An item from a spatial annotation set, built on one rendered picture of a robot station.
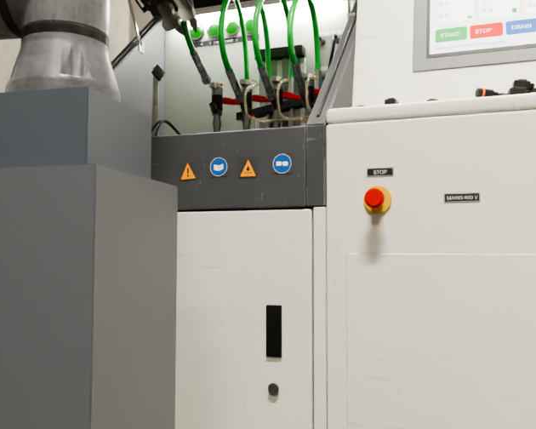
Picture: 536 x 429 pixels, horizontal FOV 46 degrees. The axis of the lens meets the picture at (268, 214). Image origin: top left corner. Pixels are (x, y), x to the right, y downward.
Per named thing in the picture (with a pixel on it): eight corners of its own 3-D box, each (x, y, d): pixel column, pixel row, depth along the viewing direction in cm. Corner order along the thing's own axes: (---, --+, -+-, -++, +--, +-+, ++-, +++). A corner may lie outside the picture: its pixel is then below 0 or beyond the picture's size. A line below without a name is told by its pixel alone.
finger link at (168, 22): (169, 48, 145) (148, 12, 140) (179, 37, 149) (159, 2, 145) (180, 44, 143) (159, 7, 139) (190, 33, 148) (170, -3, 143)
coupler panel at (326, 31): (311, 128, 176) (311, 19, 178) (315, 130, 180) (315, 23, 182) (357, 124, 172) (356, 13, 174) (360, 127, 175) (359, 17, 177)
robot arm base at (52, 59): (83, 88, 78) (85, 10, 79) (-20, 96, 82) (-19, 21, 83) (139, 115, 93) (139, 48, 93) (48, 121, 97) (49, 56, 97)
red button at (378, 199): (359, 212, 115) (359, 184, 115) (363, 214, 119) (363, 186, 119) (388, 212, 113) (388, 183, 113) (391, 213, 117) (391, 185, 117)
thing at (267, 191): (43, 213, 144) (45, 143, 145) (56, 214, 148) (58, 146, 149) (305, 207, 123) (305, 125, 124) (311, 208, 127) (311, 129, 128)
